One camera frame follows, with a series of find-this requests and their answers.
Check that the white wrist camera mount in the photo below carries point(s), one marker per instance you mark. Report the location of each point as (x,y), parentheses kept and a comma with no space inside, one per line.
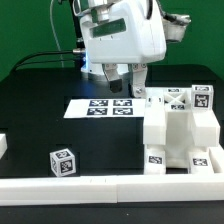
(175,26)

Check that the white rail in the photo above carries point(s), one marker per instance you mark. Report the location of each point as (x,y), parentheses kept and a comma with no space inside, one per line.
(217,158)
(111,189)

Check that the white tagged sheet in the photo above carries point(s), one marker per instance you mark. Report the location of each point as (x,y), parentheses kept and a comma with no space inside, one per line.
(102,108)

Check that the small tagged cube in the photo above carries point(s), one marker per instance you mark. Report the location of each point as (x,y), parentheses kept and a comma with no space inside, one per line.
(202,97)

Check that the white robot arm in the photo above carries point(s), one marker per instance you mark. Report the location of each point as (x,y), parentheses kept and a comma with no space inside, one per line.
(98,9)

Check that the white right rail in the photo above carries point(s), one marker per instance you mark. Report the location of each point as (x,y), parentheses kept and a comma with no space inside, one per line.
(217,158)

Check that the white chair seat block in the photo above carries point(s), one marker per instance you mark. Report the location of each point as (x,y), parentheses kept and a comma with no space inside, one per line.
(178,139)

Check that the white tagged block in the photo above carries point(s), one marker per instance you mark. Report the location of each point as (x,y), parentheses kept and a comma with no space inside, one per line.
(154,160)

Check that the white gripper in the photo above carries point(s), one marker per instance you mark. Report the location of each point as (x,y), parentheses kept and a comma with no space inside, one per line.
(133,34)

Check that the white tagged cube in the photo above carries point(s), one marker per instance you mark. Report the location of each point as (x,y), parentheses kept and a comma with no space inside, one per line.
(62,162)

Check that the white block left edge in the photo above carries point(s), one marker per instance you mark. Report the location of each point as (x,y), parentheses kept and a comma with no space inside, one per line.
(3,144)

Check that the white front rail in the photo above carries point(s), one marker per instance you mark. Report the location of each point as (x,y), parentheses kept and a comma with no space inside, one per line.
(111,189)

